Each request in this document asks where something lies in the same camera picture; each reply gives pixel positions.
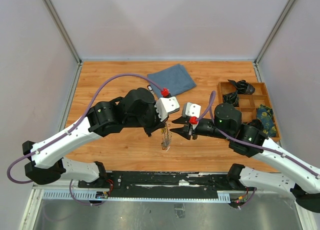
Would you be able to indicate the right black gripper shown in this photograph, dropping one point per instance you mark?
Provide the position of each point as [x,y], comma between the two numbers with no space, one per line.
[187,131]

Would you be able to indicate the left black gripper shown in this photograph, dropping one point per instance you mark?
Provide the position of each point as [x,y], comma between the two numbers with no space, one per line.
[158,125]

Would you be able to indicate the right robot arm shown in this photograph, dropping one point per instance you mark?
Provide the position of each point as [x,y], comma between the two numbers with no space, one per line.
[295,178]

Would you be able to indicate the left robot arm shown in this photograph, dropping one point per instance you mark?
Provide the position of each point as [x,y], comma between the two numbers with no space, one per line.
[137,109]

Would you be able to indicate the folded blue cloth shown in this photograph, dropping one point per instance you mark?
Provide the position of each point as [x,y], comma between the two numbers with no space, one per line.
[175,78]

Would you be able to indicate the dark rolled tie middle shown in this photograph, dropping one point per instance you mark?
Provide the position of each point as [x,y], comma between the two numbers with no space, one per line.
[231,98]

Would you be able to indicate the dark rolled tie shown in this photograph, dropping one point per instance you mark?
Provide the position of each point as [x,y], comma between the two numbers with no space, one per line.
[257,124]
[243,87]
[231,98]

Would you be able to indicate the wooden compartment tray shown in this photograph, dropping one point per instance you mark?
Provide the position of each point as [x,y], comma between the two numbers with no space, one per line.
[248,104]

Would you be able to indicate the dark rolled tie top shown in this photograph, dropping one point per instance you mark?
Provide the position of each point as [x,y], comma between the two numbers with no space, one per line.
[243,87]

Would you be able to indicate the dark rolled tie bottom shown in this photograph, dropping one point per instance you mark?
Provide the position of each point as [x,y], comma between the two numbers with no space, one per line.
[257,124]

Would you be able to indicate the blue floral rolled tie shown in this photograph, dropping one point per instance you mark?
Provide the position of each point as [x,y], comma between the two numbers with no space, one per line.
[265,115]

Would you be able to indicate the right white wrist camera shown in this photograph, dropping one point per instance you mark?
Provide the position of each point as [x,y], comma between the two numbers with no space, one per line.
[191,110]

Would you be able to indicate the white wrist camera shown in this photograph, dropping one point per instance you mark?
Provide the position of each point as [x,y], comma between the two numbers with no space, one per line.
[191,110]
[166,106]

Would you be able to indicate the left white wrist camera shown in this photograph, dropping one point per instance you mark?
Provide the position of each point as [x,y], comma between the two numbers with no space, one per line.
[166,106]

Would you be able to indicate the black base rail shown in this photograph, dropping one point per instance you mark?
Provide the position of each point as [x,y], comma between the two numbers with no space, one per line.
[163,185]

